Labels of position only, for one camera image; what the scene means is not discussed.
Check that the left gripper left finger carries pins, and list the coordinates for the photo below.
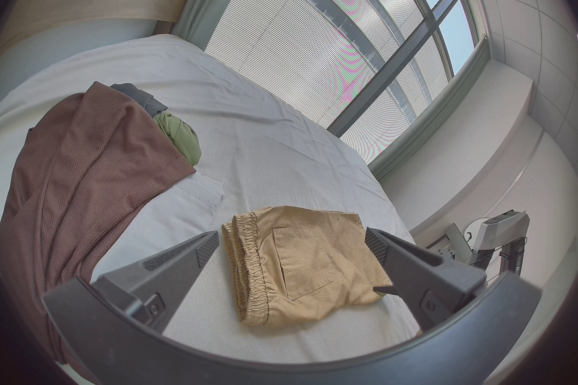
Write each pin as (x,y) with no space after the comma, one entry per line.
(156,284)

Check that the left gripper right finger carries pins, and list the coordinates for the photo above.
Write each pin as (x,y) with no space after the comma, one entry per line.
(426,284)

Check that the tan shorts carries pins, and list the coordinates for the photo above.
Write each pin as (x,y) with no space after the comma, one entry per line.
(307,266)

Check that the bed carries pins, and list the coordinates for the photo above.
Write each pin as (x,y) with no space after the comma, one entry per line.
(271,139)

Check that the brown garment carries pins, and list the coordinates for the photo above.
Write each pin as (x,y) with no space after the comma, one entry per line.
(90,175)

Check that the green garment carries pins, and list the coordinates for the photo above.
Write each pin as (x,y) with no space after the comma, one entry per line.
(178,139)

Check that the black garment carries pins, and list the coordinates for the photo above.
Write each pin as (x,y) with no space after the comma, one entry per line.
(140,99)

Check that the window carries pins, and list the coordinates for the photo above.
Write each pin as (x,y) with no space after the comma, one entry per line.
(316,36)

